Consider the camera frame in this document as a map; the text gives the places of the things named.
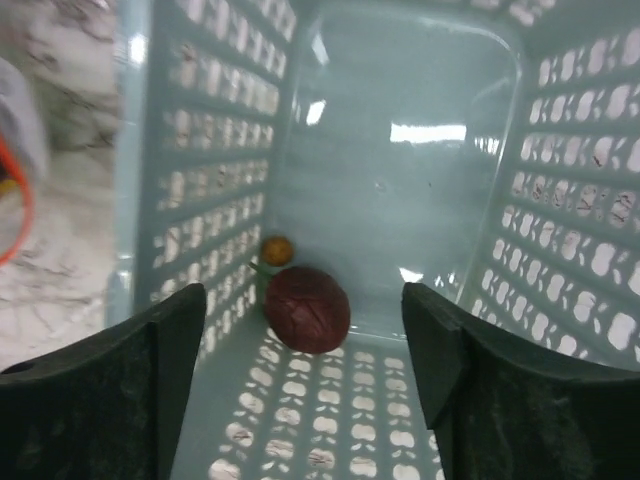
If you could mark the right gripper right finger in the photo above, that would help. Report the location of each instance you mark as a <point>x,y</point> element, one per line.
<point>502,407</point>

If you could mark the light blue plastic basket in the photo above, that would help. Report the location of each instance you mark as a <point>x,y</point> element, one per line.
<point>488,150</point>

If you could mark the reddish brown fruit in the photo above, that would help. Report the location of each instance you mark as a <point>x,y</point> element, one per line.
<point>307,309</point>

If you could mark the clear orange-zipper bag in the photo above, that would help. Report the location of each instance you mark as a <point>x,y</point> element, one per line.
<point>25,158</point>

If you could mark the loose small longan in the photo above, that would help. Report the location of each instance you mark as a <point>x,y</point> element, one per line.
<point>277,251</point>

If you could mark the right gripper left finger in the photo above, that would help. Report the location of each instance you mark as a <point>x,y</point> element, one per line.
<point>110,406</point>

